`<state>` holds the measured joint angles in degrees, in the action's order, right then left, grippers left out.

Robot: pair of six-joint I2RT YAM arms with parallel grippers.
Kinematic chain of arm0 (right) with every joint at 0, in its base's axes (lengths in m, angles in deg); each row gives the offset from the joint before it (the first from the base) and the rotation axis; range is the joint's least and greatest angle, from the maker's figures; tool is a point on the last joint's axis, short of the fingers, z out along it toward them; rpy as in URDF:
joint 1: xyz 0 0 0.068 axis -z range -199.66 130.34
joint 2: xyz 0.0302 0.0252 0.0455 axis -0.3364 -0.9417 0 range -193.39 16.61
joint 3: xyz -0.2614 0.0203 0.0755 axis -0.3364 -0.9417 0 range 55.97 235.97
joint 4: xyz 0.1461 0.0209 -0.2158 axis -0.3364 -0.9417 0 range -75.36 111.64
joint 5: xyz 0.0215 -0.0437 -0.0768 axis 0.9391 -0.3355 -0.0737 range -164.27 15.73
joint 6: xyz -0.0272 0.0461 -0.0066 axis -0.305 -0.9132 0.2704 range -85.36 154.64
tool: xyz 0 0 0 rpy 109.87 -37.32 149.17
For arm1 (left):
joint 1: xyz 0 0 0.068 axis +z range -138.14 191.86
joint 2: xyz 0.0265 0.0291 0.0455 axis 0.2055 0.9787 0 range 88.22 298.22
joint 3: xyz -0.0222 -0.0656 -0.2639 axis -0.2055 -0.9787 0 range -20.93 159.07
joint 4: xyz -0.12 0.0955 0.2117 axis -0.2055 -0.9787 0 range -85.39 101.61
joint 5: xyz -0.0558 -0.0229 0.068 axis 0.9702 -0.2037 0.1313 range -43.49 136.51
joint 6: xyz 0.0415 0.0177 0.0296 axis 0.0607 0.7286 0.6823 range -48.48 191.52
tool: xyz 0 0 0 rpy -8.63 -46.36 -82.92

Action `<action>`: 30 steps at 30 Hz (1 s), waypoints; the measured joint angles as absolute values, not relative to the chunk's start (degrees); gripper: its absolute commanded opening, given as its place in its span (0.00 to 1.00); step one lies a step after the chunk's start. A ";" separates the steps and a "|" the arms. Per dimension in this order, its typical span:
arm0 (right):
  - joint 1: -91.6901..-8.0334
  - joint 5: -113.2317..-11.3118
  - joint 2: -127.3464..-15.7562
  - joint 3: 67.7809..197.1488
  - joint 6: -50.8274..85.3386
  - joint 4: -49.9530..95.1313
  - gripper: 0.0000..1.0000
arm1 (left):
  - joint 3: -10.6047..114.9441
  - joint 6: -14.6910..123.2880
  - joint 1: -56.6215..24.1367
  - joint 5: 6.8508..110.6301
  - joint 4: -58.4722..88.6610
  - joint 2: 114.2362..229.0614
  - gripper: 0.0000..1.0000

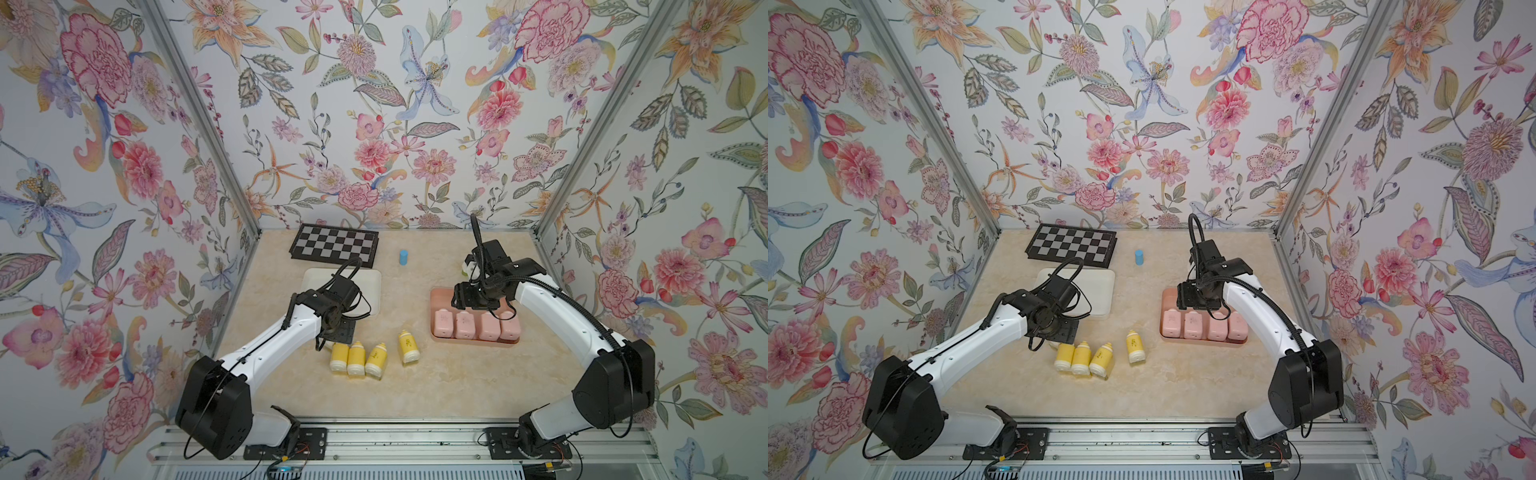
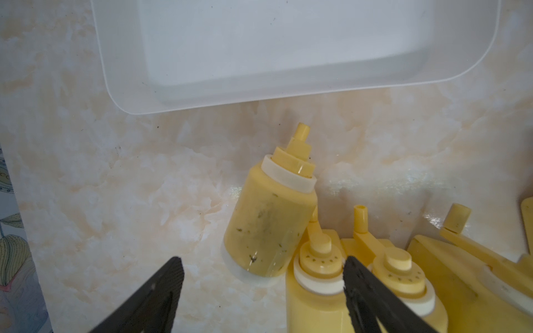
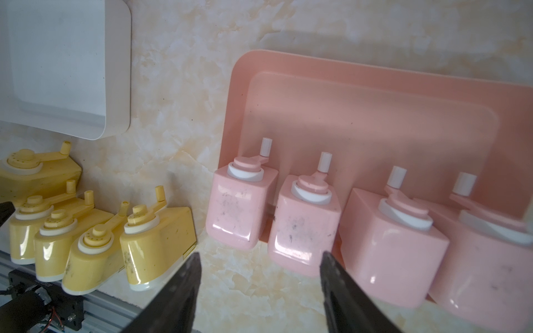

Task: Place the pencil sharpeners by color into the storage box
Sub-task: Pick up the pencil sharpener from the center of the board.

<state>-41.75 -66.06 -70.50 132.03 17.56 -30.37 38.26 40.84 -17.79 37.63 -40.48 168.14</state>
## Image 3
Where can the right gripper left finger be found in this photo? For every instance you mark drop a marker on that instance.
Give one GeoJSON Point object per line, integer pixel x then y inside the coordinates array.
{"type": "Point", "coordinates": [173, 309]}

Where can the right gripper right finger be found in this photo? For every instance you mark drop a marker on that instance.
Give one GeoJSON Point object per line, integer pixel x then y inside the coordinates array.
{"type": "Point", "coordinates": [347, 307]}

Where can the pink sharpener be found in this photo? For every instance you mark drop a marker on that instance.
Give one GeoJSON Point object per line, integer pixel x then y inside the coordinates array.
{"type": "Point", "coordinates": [390, 245]}
{"type": "Point", "coordinates": [305, 221]}
{"type": "Point", "coordinates": [240, 194]}
{"type": "Point", "coordinates": [486, 274]}

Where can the yellow sharpener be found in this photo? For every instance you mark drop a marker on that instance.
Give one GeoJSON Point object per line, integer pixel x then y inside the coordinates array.
{"type": "Point", "coordinates": [25, 173]}
{"type": "Point", "coordinates": [29, 218]}
{"type": "Point", "coordinates": [155, 241]}
{"type": "Point", "coordinates": [66, 223]}
{"type": "Point", "coordinates": [96, 256]}

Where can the pink storage tray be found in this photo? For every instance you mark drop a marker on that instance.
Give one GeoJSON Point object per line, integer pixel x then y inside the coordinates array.
{"type": "Point", "coordinates": [372, 119]}

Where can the white storage tray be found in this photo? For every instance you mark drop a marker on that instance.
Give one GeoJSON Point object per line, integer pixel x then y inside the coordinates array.
{"type": "Point", "coordinates": [65, 66]}

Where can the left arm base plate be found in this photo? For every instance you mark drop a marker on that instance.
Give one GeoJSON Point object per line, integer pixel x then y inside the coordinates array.
{"type": "Point", "coordinates": [34, 302]}

